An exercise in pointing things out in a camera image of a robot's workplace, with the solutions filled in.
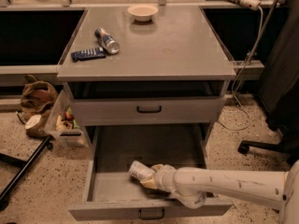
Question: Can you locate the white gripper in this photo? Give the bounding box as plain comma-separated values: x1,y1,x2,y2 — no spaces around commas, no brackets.
140,164,177,194

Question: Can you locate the clear plastic water bottle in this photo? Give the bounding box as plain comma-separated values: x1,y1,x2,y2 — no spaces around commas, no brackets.
128,161,155,181

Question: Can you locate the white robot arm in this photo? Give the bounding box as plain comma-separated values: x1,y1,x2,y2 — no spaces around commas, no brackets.
132,163,299,224

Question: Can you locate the open grey lower drawer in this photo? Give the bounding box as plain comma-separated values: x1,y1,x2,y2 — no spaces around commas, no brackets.
69,124,233,221

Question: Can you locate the grey drawer cabinet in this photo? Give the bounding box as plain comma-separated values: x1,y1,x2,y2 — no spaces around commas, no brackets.
58,6,235,136

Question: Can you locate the clear plastic storage bin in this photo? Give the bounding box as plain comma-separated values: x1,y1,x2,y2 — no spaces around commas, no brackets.
45,91,86,146

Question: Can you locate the black metal stand leg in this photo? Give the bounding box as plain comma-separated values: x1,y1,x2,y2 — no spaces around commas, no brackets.
0,135,53,211

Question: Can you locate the dark blue snack bar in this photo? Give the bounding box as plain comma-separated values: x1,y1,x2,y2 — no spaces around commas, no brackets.
71,47,106,62

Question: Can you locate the silver blue soda can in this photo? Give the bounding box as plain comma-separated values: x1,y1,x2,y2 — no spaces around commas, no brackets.
94,27,120,55

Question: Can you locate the brown cloth bag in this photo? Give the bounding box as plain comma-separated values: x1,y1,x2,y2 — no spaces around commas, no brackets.
17,75,58,137

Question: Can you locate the white bowl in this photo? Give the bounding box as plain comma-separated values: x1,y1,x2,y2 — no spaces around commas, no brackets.
127,5,158,22

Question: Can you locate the white hanging cable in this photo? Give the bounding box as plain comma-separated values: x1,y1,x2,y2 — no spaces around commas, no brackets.
218,5,265,133

